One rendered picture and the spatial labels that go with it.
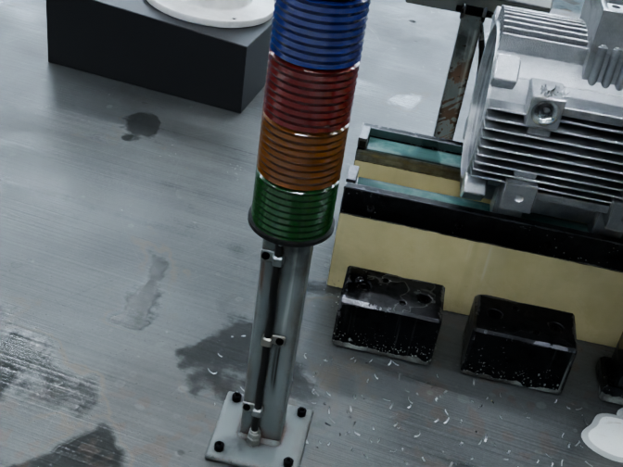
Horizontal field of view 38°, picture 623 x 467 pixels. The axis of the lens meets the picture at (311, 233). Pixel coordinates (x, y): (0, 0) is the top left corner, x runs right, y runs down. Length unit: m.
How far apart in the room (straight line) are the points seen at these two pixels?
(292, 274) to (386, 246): 0.28
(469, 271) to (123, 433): 0.38
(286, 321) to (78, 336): 0.26
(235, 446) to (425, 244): 0.29
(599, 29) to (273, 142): 0.36
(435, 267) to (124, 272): 0.32
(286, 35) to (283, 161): 0.09
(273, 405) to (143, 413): 0.12
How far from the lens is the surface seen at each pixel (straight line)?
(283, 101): 0.59
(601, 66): 0.87
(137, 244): 1.02
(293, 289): 0.69
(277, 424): 0.79
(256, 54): 1.30
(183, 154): 1.19
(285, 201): 0.63
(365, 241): 0.95
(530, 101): 0.83
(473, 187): 0.90
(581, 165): 0.87
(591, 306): 0.99
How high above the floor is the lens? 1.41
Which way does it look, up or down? 35 degrees down
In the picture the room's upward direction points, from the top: 9 degrees clockwise
